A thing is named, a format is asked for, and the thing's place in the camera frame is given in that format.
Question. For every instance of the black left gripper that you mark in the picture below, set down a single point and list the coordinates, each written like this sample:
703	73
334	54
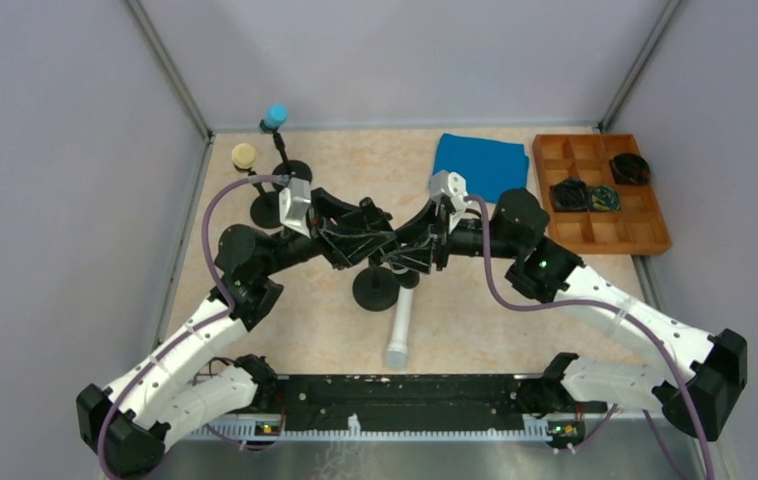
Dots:
325	233

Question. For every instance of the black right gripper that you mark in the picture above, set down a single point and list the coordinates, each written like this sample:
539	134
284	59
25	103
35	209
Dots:
441	234

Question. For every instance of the black mic stand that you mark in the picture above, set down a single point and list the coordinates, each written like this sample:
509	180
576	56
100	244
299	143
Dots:
288	166
375	288
264	209

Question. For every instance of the white toy microphone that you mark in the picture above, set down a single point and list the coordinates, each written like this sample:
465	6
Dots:
397	354

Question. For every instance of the yellow toy microphone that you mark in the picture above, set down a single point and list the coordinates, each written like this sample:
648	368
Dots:
244	157

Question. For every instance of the blue toy microphone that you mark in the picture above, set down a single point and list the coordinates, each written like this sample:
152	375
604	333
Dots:
274	118

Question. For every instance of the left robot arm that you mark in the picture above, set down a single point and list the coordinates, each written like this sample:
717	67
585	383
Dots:
134	421

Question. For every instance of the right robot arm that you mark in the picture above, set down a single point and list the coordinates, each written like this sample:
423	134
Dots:
693	377

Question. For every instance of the blue folded cloth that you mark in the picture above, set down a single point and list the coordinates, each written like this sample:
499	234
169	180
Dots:
490	167

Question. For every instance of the wooden compartment tray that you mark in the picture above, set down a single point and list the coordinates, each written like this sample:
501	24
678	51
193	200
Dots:
596	189

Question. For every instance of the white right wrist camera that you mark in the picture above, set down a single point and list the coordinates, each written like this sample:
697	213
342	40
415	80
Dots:
450	187

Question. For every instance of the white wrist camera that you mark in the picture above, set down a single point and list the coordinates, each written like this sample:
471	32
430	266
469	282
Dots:
294	205
450	187

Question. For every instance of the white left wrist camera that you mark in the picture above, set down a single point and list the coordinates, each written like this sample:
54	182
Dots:
294	205

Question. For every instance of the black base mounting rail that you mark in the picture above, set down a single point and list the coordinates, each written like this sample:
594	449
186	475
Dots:
414	403

